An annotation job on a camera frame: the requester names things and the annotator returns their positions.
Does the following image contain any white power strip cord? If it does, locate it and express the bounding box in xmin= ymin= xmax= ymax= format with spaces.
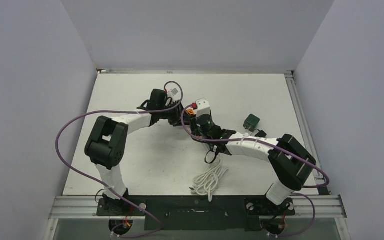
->
xmin=189 ymin=157 xmax=229 ymax=203

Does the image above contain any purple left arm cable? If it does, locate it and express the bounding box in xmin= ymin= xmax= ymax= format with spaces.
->
xmin=55 ymin=81 xmax=184 ymax=239

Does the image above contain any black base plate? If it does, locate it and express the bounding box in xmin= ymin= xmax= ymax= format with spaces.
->
xmin=96 ymin=195 xmax=296 ymax=231

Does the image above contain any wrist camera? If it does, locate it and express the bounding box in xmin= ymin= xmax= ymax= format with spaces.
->
xmin=192 ymin=98 xmax=211 ymax=118
xmin=167 ymin=87 xmax=182 ymax=102

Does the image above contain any aluminium right rail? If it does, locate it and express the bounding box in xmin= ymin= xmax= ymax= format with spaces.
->
xmin=284 ymin=71 xmax=330 ymax=196

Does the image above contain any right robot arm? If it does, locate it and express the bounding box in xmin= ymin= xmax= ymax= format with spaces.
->
xmin=186 ymin=114 xmax=317 ymax=214

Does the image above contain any aluminium front rail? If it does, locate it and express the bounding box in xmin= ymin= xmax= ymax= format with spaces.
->
xmin=48 ymin=196 xmax=147 ymax=220

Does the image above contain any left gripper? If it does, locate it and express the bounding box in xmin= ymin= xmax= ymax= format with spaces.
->
xmin=158 ymin=101 xmax=192 ymax=127

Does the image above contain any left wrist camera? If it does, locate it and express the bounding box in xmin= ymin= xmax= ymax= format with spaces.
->
xmin=167 ymin=87 xmax=182 ymax=102

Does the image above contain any green cube plug adapter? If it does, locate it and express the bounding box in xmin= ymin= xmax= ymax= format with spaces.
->
xmin=242 ymin=114 xmax=260 ymax=132

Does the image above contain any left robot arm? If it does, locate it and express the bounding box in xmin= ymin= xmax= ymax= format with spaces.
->
xmin=84 ymin=88 xmax=184 ymax=215

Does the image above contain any aluminium rail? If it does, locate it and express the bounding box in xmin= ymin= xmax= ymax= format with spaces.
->
xmin=284 ymin=71 xmax=330 ymax=196
xmin=48 ymin=196 xmax=147 ymax=220

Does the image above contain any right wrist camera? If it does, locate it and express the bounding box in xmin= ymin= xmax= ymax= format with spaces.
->
xmin=192 ymin=98 xmax=211 ymax=118

